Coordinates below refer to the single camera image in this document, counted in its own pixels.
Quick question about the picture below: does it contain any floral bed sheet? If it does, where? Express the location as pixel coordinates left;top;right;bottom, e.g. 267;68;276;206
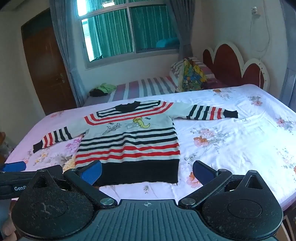
5;83;296;211

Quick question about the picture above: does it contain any green clothing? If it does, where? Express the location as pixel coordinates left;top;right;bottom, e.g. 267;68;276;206
94;83;117;94

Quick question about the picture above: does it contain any striped knit sweater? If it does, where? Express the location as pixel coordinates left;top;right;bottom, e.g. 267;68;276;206
33;100;238;186

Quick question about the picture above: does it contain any colourful patterned pillow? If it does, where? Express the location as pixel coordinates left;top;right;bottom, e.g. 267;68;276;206
177;59;207;92

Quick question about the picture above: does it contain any teal cloth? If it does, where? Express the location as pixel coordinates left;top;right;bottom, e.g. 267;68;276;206
155;37;180;48

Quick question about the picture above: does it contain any red and white headboard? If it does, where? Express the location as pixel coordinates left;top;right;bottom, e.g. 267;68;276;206
202;42;271;91

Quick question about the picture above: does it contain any striped pillow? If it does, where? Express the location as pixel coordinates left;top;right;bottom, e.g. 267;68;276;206
170;57;215;81

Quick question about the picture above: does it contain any brown wooden furniture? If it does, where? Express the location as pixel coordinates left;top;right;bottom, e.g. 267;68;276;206
0;131;10;163

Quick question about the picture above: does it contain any grey fabric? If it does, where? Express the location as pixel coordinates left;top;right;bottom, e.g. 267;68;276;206
280;67;296;105

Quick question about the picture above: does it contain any brown wooden door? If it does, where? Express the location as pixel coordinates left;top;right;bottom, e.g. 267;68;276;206
21;8;78;116

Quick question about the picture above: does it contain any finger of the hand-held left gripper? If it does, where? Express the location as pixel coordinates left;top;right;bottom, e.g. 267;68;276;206
0;165;63;184
0;161;26;172

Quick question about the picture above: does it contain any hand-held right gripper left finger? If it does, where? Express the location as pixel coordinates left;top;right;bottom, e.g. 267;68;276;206
30;160;117;208

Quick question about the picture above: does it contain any dark clothing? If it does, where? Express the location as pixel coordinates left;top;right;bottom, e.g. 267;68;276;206
89;89;108;97

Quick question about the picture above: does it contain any grey curtain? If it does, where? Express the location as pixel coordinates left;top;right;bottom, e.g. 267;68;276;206
169;0;197;61
48;0;85;108

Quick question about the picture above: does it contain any window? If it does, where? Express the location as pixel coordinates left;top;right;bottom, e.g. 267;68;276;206
76;0;183;69

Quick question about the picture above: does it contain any white cable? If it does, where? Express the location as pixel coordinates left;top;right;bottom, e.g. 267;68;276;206
250;9;271;88

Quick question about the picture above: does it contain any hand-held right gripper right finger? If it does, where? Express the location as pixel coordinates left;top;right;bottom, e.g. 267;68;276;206
179;160;266;208

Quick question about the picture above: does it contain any striped bed sheet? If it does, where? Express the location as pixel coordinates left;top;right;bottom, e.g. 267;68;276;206
83;75;183;109

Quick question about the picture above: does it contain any person's left hand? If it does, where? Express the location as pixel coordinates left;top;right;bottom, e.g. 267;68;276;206
0;218;17;241

